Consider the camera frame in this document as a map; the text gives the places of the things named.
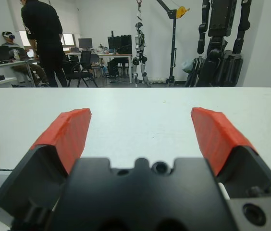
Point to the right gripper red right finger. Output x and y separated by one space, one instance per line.
212 134

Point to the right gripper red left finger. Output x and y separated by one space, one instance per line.
63 134

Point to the black folding cart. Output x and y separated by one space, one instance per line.
195 72

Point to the green plastic bag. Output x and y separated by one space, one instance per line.
187 67

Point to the white crumpled plastic sheet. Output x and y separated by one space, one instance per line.
158 80

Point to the black office chair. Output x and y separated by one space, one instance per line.
117 67
85 57

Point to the white desk with monitors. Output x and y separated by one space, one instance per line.
111 55

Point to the black computer monitor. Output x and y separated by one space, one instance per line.
114 42
85 43

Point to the black gantry crane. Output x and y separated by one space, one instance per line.
174 48

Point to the window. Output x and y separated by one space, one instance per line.
69 39

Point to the black laptop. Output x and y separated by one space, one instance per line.
1 53

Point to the seated person wearing headset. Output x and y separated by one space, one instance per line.
10 45

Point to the black backpack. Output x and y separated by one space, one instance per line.
125 49

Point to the man in black clothes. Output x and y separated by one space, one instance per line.
44 29

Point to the large black humanoid robot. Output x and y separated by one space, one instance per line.
222 24

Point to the white VR headset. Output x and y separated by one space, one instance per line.
9 35

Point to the small silver humanoid robot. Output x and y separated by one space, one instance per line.
139 42

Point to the yellow winch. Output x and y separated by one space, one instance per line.
182 12

